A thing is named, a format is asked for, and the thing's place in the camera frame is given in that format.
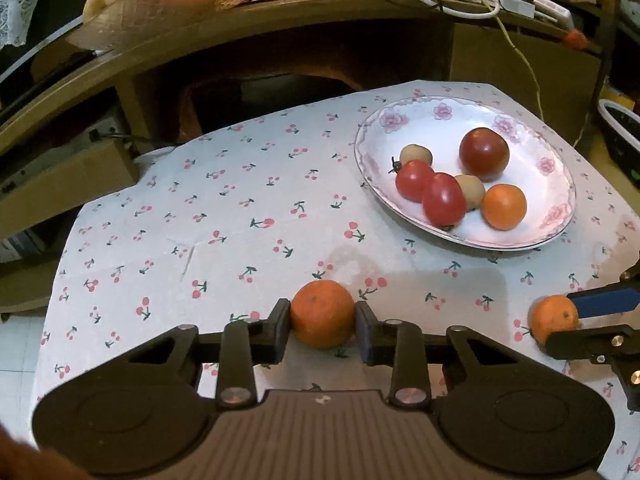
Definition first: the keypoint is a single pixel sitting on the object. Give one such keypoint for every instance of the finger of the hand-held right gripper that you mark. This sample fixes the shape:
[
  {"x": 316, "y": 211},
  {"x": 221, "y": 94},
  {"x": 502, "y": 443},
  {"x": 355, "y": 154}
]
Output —
[
  {"x": 585, "y": 342},
  {"x": 605, "y": 301}
]

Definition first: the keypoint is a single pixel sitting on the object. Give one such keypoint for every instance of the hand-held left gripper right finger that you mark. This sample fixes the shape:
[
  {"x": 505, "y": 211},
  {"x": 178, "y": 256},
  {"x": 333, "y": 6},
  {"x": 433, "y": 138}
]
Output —
[{"x": 367, "y": 335}]

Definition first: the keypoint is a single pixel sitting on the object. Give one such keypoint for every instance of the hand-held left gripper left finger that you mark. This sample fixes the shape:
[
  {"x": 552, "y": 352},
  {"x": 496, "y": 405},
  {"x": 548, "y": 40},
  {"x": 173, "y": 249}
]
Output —
[{"x": 277, "y": 332}]

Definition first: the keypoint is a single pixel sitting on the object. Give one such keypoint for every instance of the small mandarin orange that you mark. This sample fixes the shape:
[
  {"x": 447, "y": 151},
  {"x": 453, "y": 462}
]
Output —
[{"x": 552, "y": 317}]

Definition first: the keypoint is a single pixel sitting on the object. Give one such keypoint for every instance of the large mandarin orange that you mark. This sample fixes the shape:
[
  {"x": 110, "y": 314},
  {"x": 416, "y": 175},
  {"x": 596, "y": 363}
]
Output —
[{"x": 322, "y": 321}]

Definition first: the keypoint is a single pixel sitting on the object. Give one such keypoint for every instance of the bright mandarin orange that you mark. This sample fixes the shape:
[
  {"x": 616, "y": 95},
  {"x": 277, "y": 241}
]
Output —
[{"x": 504, "y": 206}]

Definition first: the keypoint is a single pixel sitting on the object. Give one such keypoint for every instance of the small red tomato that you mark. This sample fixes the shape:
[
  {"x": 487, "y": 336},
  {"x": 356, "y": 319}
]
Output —
[
  {"x": 444, "y": 199},
  {"x": 414, "y": 180}
]

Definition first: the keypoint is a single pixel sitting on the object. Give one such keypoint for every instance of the brown kiwi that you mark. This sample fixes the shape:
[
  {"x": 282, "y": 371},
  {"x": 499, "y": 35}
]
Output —
[
  {"x": 416, "y": 153},
  {"x": 474, "y": 190}
]

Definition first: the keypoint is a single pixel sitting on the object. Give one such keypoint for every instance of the large dark red tomato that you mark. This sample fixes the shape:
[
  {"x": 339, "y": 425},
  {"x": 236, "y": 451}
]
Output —
[{"x": 484, "y": 153}]

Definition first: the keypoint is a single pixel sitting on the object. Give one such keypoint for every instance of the white floral plate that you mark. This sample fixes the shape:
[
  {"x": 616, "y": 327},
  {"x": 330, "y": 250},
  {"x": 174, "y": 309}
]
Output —
[{"x": 450, "y": 122}]

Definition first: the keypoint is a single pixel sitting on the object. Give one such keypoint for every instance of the cherry print tablecloth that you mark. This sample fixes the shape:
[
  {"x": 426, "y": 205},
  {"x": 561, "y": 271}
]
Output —
[{"x": 225, "y": 240}]

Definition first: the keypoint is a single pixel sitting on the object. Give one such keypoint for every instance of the white rimmed basket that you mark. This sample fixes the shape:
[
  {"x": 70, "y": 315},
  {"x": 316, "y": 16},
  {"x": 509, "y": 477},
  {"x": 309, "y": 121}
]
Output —
[{"x": 622, "y": 132}]

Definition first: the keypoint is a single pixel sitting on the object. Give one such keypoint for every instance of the small red object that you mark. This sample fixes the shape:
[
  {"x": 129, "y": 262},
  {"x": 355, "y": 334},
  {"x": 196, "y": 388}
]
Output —
[{"x": 575, "y": 38}]

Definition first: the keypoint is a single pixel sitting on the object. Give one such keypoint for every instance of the wooden television stand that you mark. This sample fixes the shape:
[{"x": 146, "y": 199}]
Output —
[{"x": 300, "y": 45}]

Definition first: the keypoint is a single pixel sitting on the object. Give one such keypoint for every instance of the white power adapter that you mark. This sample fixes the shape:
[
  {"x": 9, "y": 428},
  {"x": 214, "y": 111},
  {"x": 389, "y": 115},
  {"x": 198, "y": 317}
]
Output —
[{"x": 552, "y": 10}]

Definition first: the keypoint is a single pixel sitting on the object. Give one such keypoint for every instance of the glass fruit dish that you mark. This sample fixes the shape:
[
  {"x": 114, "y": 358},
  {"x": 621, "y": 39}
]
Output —
[{"x": 150, "y": 7}]

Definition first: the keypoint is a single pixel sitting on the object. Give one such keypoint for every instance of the black television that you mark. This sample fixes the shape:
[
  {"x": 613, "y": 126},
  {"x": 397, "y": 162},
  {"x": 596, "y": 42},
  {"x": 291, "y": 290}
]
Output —
[{"x": 45, "y": 60}]

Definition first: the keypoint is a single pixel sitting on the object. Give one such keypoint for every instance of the white lace cloth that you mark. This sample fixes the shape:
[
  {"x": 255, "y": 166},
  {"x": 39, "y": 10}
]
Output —
[{"x": 15, "y": 0}]

